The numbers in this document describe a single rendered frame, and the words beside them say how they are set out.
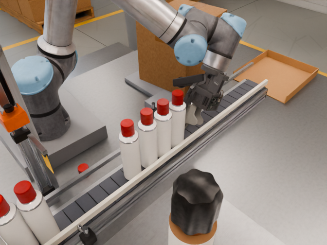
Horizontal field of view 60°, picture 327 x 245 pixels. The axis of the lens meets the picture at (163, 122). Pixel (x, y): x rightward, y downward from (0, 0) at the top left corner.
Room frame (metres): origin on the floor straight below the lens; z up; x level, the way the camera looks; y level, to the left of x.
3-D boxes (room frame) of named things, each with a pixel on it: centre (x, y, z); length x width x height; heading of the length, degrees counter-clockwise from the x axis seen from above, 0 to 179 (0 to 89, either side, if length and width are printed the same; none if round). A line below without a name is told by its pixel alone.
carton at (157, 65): (1.12, -0.08, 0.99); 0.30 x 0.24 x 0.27; 144
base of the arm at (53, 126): (0.71, 0.39, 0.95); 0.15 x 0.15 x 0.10
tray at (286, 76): (1.11, -0.51, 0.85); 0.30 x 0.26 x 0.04; 135
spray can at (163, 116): (0.60, 0.00, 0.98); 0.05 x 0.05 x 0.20
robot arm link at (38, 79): (0.72, 0.38, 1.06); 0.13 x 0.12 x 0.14; 172
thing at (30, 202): (0.33, 0.28, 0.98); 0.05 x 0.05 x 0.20
